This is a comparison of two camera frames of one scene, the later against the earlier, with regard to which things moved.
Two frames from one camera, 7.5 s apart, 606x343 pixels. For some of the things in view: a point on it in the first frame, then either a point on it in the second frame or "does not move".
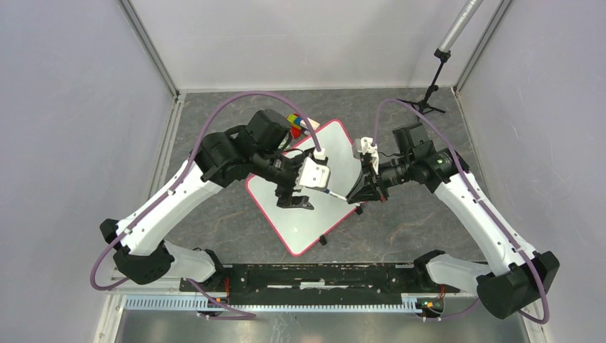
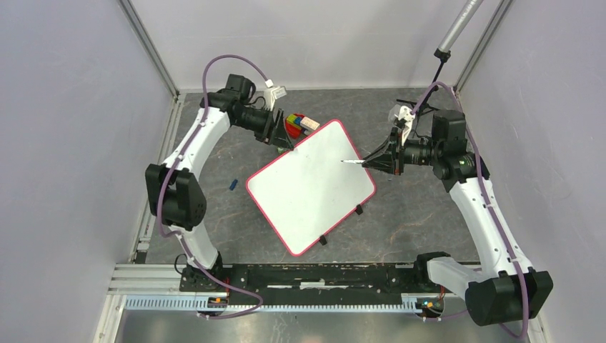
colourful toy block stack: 298,123 does not move
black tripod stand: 443,52 does not move
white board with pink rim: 305,230 does not move
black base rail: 319,284 does not move
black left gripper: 286,199 -> 267,133
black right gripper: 369,186 -> 384,161
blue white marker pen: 328,191 -> 354,161
